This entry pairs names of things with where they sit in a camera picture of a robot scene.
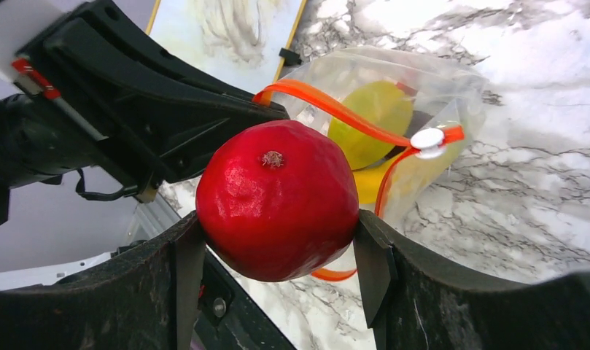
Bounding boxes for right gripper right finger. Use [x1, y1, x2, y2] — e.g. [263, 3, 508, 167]
[354, 210, 590, 349]

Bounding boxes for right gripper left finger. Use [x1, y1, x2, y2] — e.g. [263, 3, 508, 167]
[0, 214, 205, 349]

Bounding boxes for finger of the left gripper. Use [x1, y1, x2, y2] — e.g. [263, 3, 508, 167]
[14, 1, 288, 196]
[193, 252, 295, 350]

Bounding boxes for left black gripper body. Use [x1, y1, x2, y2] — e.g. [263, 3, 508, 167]
[0, 94, 118, 226]

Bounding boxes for yellow toy banana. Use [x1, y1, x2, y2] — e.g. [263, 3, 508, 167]
[353, 141, 467, 205]

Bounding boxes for red toy apple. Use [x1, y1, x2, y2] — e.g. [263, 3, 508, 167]
[195, 120, 359, 282]

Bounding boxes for yellow toy star fruit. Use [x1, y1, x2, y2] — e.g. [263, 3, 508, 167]
[327, 80, 414, 170]

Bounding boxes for clear orange zip bag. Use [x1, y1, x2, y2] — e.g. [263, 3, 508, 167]
[252, 45, 489, 284]

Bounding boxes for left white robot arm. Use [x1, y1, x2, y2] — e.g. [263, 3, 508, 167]
[0, 1, 292, 349]

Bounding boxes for white board yellow rim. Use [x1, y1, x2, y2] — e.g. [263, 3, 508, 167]
[147, 0, 306, 93]

